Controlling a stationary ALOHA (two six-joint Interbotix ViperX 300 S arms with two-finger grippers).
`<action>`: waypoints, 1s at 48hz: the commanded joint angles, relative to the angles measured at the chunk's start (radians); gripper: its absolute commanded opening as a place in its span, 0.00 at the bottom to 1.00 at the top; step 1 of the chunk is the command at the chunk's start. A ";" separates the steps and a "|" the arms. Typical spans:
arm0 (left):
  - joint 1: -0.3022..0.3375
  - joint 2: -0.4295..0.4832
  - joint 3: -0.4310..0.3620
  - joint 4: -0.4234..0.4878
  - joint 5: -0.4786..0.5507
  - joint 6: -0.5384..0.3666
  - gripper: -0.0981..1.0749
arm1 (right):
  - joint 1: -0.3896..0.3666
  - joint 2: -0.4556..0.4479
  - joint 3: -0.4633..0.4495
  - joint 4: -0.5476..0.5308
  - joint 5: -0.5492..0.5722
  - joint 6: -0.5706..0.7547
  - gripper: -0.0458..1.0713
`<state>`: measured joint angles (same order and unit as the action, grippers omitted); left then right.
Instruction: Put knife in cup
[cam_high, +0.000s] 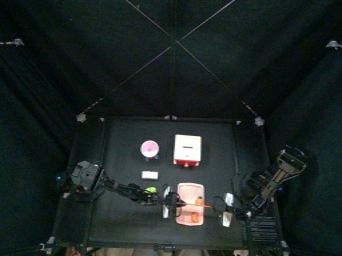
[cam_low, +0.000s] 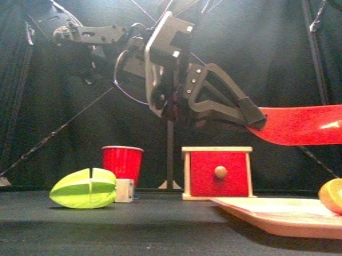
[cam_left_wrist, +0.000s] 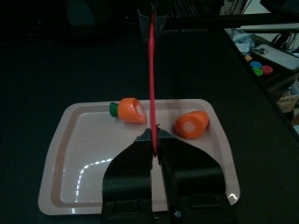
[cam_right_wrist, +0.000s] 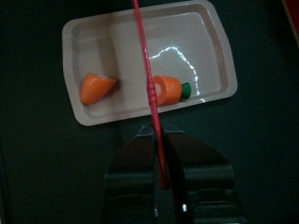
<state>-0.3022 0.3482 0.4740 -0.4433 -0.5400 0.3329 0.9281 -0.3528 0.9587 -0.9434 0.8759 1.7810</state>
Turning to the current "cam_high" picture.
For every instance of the black vertical frame post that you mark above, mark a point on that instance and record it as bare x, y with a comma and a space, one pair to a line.
173, 73

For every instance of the red toy knife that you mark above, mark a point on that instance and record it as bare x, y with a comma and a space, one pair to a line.
195, 206

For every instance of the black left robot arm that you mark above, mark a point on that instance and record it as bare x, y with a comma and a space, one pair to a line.
116, 187

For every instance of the printed label sticker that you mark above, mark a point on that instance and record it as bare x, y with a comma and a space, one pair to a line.
262, 229

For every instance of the green toy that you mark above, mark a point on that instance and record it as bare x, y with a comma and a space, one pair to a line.
151, 190

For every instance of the pink tray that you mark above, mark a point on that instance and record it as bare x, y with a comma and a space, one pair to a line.
190, 193

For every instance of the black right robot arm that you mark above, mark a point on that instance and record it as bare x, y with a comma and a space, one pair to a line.
274, 175

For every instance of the orange toy carrot piece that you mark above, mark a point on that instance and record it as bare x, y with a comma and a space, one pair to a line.
199, 200
195, 217

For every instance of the white box with red base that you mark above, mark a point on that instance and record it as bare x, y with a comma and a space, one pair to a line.
187, 150

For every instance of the pink cup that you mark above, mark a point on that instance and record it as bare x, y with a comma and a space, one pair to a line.
150, 148

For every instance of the metal frame corner bracket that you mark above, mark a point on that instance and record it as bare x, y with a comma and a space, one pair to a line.
259, 121
16, 42
333, 44
170, 117
80, 116
47, 245
285, 247

